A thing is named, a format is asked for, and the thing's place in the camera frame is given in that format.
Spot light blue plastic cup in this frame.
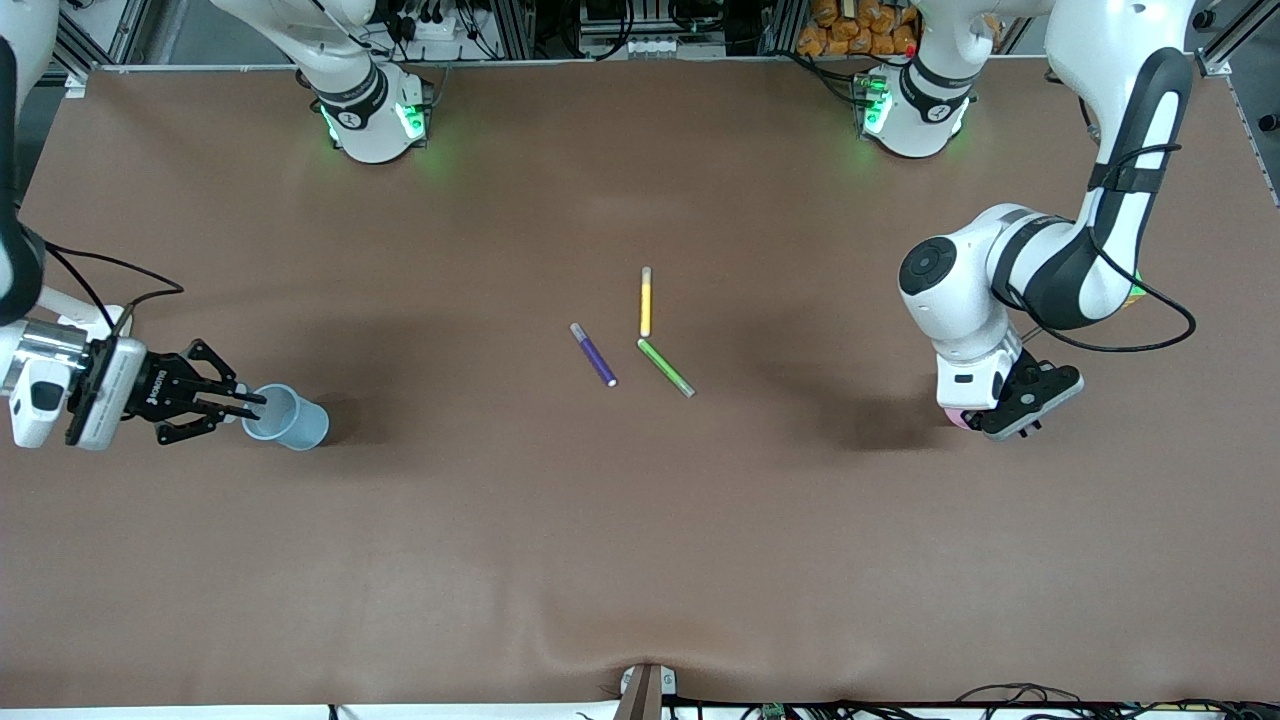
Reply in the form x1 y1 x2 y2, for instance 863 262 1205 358
240 383 331 452

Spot green marker pen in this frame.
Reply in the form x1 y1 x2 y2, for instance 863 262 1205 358
637 338 696 399

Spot purple marker pen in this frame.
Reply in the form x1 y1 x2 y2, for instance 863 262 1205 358
570 322 619 389

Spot orange bagged items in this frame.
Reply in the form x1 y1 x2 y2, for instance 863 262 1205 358
797 0 921 58

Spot brown table cover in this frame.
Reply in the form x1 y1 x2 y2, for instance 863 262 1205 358
0 55 1280 706

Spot white power strip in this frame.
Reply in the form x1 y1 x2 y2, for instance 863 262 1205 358
395 12 479 43

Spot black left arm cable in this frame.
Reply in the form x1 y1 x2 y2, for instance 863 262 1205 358
1000 145 1198 353

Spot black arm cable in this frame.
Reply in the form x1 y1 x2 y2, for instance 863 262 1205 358
40 243 187 336
1000 145 1198 353

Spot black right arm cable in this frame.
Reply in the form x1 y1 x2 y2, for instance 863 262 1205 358
40 243 187 336

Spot black cable bundle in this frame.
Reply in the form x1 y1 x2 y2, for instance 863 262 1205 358
955 683 1280 720

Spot aluminium frame post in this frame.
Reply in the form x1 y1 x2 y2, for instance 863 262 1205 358
1195 0 1280 76
55 0 113 69

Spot metal edge bracket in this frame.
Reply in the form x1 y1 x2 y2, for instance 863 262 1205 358
613 663 678 720

